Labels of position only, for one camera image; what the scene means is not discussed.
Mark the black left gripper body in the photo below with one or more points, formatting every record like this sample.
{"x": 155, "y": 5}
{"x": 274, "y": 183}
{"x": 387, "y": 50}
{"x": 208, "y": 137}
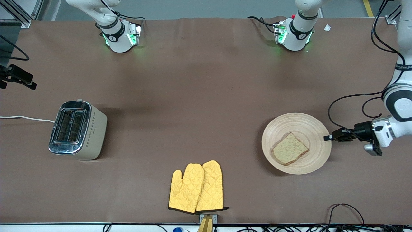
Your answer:
{"x": 363, "y": 129}

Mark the round light wooden plate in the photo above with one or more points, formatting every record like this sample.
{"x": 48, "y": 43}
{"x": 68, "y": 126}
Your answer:
{"x": 309, "y": 129}

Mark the slice of brown toast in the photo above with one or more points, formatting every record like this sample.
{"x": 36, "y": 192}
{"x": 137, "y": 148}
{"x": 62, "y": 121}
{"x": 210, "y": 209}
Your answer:
{"x": 289, "y": 149}

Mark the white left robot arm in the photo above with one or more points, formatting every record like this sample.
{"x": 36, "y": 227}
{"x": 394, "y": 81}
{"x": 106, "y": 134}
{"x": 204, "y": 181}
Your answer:
{"x": 301, "y": 29}

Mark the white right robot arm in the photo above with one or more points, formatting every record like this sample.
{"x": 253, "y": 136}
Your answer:
{"x": 116, "y": 35}

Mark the chrome and beige toaster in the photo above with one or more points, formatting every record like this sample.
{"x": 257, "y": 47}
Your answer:
{"x": 77, "y": 132}

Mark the white paper scrap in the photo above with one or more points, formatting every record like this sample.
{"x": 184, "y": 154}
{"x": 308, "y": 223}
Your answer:
{"x": 327, "y": 27}

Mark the yellow quilted oven mitt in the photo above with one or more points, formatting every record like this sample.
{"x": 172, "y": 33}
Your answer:
{"x": 185, "y": 190}
{"x": 212, "y": 187}

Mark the brown table cover sheet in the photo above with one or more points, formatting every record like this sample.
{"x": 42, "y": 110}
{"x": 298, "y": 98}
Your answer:
{"x": 193, "y": 96}

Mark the small blue object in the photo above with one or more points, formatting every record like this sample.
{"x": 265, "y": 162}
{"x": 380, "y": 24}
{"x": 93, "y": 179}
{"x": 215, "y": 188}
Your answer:
{"x": 177, "y": 230}

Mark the aluminium frame profile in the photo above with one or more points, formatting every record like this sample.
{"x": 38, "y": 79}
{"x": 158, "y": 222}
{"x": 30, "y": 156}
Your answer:
{"x": 22, "y": 16}

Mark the small aluminium bracket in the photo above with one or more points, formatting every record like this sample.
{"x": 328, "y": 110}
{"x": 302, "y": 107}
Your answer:
{"x": 391, "y": 20}

